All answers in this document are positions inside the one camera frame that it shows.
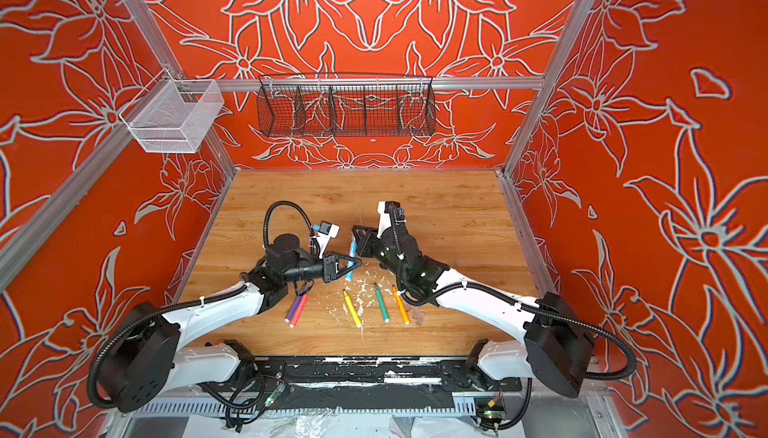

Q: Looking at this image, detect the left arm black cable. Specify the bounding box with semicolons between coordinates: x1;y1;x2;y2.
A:
86;200;316;410

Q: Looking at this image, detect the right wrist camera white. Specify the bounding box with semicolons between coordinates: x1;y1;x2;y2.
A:
377;200;406;232

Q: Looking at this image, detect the black wire basket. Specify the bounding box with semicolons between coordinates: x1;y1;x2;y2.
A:
256;74;437;138

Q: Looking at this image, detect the purple marker pen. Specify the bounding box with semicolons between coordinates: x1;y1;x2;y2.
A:
285;295;302;323

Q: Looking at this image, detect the yellow marker pen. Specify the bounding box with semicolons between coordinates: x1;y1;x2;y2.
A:
343;290;362;328

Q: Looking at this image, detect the pink marker pen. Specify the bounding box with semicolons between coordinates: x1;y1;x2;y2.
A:
289;293;309;328

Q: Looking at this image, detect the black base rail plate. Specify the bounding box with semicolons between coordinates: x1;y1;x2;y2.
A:
202;353;523;394

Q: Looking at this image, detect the clear pen cap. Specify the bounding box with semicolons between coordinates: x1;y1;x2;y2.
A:
408;308;425;326

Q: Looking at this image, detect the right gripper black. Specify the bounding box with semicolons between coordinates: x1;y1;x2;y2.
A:
347;224;410;284

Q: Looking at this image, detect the grey slotted cable duct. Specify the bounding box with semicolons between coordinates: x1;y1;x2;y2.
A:
133;397;477;419

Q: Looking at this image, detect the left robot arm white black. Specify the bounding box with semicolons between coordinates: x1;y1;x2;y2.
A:
86;234;362;413

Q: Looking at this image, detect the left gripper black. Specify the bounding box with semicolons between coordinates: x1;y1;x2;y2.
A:
283;248;360;284

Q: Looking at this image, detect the blue marker pen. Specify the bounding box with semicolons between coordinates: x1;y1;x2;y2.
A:
345;238;357;281

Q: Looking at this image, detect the orange marker pen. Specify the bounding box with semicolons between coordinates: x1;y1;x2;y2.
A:
392;285;410;325

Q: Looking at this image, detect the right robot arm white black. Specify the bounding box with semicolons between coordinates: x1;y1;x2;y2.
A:
352;225;595;398

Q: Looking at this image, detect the clear plastic bin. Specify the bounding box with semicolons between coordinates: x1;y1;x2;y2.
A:
120;80;224;153

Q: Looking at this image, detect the green marker pen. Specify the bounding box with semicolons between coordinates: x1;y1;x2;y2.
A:
374;283;390;323

